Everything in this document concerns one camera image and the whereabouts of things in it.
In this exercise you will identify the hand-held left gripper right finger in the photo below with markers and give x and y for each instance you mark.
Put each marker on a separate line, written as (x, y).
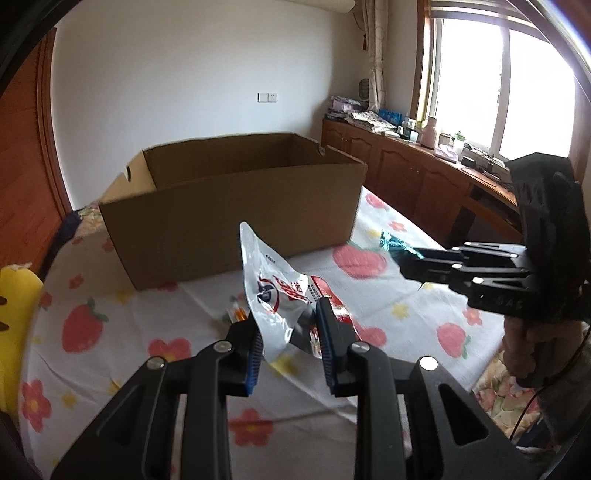
(324, 344)

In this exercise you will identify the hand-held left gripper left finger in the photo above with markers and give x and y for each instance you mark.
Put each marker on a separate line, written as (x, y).
(251, 360)

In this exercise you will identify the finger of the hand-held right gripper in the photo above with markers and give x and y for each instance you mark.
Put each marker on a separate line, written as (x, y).
(443, 272)
(489, 253)

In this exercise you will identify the teal snack packet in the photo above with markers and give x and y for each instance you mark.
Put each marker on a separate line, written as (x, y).
(392, 242)

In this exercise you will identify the white red snack packet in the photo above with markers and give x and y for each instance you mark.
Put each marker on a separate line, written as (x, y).
(277, 300)

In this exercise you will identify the brown cardboard box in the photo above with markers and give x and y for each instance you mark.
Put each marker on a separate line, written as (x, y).
(240, 212)

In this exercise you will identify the person's right forearm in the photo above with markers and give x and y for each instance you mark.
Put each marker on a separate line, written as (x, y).
(568, 406)

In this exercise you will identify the person's right hand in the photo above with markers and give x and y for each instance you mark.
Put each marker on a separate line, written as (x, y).
(519, 346)

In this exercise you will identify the small orange packet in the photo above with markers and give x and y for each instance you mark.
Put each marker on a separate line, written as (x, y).
(238, 315)

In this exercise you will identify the wooden cabinet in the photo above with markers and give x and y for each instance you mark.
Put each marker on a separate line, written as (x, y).
(406, 170)

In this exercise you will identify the strawberry printed blanket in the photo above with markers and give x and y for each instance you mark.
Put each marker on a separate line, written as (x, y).
(138, 323)

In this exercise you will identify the pink bottle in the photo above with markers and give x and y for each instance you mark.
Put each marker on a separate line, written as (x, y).
(430, 133)

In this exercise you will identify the floral quilt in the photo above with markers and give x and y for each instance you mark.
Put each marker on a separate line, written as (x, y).
(503, 397)

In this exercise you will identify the window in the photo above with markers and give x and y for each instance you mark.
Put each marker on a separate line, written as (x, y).
(498, 78)

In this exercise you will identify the pile of printed papers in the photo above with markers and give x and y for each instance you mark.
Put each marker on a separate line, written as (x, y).
(369, 121)

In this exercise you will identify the patterned curtain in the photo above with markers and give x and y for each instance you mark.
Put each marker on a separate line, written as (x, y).
(376, 50)

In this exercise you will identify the yellow plush toy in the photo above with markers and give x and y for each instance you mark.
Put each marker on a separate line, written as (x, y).
(16, 323)

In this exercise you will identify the wooden headboard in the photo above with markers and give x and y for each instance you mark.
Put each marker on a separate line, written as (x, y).
(27, 161)

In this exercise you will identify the white wall socket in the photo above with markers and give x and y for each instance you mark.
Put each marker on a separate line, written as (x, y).
(268, 97)

